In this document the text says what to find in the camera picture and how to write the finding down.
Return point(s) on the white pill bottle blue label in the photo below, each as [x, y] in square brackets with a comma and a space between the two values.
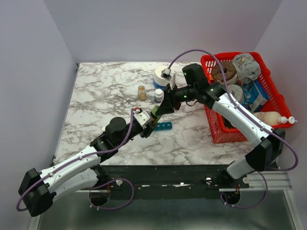
[158, 95]

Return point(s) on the grey crumpled bag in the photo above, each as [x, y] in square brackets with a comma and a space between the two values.
[247, 68]

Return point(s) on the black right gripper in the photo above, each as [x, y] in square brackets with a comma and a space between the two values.
[169, 103]

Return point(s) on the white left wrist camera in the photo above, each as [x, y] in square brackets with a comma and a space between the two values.
[142, 117]

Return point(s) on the grey wrapped roll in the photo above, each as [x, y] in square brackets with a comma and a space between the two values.
[237, 92]

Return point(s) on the clear jar yellow capsules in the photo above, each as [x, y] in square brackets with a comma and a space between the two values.
[142, 93]

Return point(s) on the red plastic basket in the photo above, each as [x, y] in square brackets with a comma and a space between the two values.
[223, 133]

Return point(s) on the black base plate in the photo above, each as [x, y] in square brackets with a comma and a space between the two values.
[166, 182]

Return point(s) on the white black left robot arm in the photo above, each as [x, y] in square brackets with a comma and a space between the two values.
[39, 189]

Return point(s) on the blue carton box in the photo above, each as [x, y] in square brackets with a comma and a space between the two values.
[255, 95]

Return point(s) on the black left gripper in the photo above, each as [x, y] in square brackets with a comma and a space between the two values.
[146, 133]

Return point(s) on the cream squeeze bottle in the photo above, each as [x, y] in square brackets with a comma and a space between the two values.
[274, 118]

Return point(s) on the green pill bottle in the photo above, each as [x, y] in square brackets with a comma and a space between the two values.
[154, 115]

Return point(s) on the aluminium rail frame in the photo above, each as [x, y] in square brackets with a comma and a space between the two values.
[259, 181]

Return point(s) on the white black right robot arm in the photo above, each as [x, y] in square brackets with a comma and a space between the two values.
[266, 141]

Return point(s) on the brown wrapped roll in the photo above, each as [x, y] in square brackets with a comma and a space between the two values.
[229, 72]

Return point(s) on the teal weekly pill organizer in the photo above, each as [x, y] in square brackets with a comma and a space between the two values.
[161, 126]

